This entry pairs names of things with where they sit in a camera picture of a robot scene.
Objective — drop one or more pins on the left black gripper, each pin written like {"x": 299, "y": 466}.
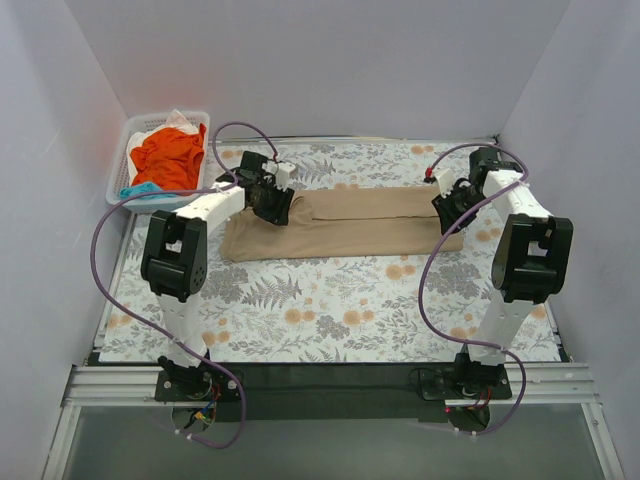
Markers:
{"x": 276, "y": 208}

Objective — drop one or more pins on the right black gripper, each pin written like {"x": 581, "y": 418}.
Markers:
{"x": 451, "y": 214}

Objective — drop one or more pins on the beige t shirt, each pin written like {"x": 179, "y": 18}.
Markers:
{"x": 339, "y": 223}

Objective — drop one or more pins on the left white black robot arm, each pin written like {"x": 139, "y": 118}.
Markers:
{"x": 175, "y": 258}

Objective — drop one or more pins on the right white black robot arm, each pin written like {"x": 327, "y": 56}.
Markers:
{"x": 529, "y": 265}

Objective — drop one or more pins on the floral patterned table mat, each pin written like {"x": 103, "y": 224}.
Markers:
{"x": 357, "y": 309}

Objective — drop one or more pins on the orange t shirt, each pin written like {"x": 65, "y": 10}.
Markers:
{"x": 169, "y": 158}

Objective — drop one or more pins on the teal t shirt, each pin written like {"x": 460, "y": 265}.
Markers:
{"x": 149, "y": 189}

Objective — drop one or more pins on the white t shirt in basket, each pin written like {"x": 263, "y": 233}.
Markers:
{"x": 178, "y": 121}

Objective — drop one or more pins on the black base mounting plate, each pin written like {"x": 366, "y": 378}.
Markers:
{"x": 337, "y": 391}

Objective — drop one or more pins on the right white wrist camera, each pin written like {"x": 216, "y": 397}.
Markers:
{"x": 444, "y": 179}

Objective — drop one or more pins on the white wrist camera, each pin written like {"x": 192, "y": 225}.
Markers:
{"x": 282, "y": 172}
{"x": 444, "y": 179}

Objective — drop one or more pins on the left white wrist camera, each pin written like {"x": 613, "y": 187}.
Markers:
{"x": 282, "y": 172}

